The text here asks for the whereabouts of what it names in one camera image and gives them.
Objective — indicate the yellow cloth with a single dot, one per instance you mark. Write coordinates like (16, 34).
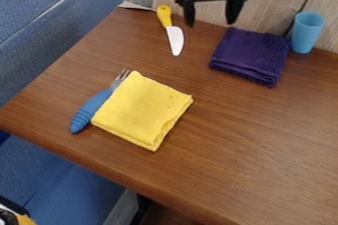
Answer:
(142, 110)

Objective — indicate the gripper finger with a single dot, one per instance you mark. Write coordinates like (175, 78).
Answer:
(233, 10)
(189, 14)

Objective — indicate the purple cloth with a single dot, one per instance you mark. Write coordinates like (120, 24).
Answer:
(250, 55)

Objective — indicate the blue cup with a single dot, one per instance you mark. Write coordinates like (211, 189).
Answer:
(306, 31)

